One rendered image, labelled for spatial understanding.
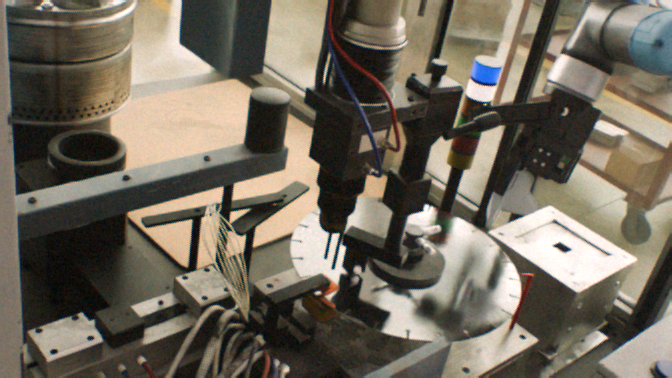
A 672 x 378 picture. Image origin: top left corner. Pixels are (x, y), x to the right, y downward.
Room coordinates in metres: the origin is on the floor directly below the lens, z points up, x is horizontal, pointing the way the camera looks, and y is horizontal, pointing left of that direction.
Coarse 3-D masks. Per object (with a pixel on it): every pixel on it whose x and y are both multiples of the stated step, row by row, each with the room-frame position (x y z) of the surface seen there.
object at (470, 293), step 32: (352, 224) 0.97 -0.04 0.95; (384, 224) 0.99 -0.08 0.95; (416, 224) 1.01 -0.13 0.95; (448, 224) 1.03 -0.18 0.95; (320, 256) 0.88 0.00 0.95; (448, 256) 0.94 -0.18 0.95; (480, 256) 0.96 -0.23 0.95; (352, 288) 0.82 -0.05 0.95; (384, 288) 0.83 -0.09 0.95; (416, 288) 0.85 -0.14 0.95; (448, 288) 0.86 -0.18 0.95; (480, 288) 0.88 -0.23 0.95; (512, 288) 0.89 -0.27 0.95; (352, 320) 0.76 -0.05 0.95; (384, 320) 0.77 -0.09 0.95; (416, 320) 0.78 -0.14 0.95; (448, 320) 0.79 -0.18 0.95; (480, 320) 0.81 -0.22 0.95
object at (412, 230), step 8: (408, 224) 0.92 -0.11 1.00; (408, 232) 0.90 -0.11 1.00; (416, 232) 0.90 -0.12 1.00; (424, 232) 0.91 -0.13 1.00; (432, 232) 0.92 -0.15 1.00; (408, 240) 0.90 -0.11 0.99; (416, 240) 0.89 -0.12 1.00; (416, 248) 0.90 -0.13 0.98; (424, 248) 0.88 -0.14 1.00; (432, 248) 0.88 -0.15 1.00
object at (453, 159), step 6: (450, 150) 1.20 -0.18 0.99; (450, 156) 1.19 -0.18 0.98; (456, 156) 1.18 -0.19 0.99; (462, 156) 1.18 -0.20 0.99; (468, 156) 1.18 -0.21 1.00; (474, 156) 1.20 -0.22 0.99; (450, 162) 1.19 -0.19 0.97; (456, 162) 1.18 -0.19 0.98; (462, 162) 1.18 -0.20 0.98; (468, 162) 1.18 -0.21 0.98; (456, 168) 1.18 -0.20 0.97; (462, 168) 1.18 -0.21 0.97; (468, 168) 1.19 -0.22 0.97
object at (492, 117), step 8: (472, 120) 0.84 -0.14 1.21; (480, 120) 0.84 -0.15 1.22; (488, 120) 0.84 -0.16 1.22; (496, 120) 0.84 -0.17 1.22; (456, 128) 0.82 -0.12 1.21; (464, 128) 0.82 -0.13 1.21; (472, 128) 0.83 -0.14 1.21; (480, 128) 0.83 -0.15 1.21; (488, 128) 0.84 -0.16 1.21; (448, 136) 0.81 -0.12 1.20; (456, 136) 0.81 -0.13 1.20
